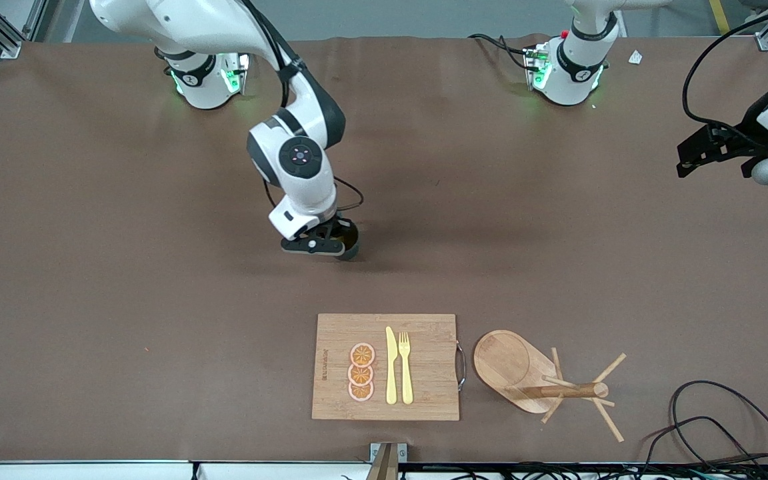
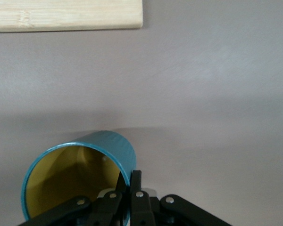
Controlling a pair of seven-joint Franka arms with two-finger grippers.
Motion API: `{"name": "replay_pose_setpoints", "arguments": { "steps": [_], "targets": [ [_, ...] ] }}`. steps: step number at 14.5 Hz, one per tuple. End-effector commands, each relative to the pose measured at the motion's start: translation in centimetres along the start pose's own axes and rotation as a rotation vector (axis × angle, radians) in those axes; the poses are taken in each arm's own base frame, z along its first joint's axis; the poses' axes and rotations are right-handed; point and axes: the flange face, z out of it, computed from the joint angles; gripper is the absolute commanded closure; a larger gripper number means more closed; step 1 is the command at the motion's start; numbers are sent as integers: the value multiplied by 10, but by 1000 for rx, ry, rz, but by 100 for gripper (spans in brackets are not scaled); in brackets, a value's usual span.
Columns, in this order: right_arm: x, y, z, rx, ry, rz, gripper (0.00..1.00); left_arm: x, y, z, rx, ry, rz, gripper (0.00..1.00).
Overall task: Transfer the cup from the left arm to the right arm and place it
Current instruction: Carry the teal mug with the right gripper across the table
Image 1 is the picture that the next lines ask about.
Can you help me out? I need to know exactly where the dark teal ribbed cup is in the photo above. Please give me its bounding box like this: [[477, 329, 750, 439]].
[[323, 219, 361, 261]]

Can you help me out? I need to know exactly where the yellow plastic knife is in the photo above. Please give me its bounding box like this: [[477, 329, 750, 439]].
[[385, 326, 399, 405]]

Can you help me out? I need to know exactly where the yellow plastic fork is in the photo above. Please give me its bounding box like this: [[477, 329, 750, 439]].
[[398, 331, 414, 405]]

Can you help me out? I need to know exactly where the bamboo cutting board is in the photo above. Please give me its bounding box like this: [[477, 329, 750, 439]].
[[311, 313, 467, 422]]

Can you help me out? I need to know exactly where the wooden mug tree stand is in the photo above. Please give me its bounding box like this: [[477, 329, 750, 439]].
[[473, 329, 627, 444]]

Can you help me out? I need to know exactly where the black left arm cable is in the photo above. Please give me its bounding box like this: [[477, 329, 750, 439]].
[[683, 0, 768, 134]]

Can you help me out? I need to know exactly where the black left base cable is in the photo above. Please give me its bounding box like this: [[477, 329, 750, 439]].
[[469, 33, 533, 71]]

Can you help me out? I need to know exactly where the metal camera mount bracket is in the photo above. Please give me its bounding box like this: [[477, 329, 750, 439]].
[[365, 442, 409, 480]]

